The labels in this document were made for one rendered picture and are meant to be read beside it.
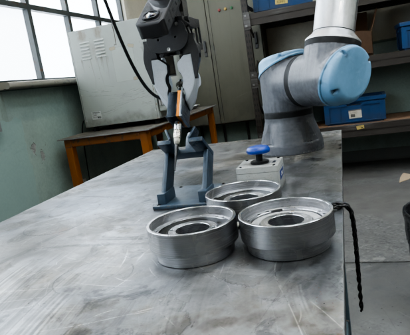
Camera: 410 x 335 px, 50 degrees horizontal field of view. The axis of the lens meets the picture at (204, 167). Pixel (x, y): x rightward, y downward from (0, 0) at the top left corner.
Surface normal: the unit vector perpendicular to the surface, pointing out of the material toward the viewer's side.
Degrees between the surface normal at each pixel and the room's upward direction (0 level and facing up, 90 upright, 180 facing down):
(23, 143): 90
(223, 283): 0
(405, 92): 90
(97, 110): 90
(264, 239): 90
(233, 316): 0
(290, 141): 72
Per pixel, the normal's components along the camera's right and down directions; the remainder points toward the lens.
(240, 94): -0.29, 0.22
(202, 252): 0.18, 0.16
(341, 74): 0.51, 0.22
